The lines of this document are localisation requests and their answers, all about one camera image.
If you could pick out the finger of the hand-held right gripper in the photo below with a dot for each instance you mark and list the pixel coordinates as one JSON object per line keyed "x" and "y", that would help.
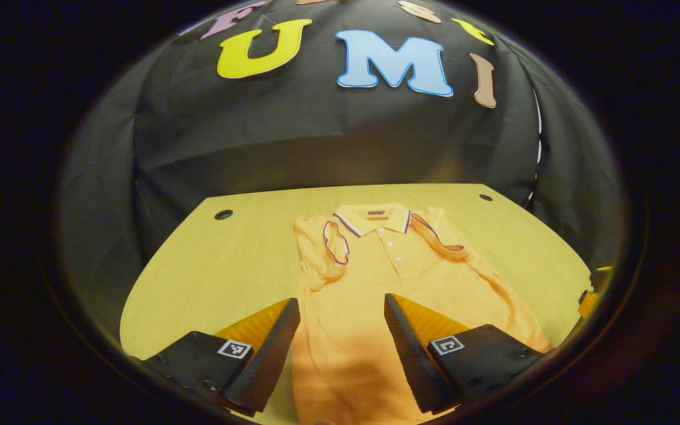
{"x": 604, "y": 268}
{"x": 588, "y": 304}

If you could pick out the orange polo T-shirt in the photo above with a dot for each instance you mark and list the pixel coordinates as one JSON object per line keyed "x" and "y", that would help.
{"x": 363, "y": 277}

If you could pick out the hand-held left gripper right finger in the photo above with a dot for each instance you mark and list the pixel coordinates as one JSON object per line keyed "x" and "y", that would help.
{"x": 411, "y": 366}

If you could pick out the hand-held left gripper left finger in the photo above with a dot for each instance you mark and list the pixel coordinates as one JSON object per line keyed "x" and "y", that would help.
{"x": 269, "y": 360}

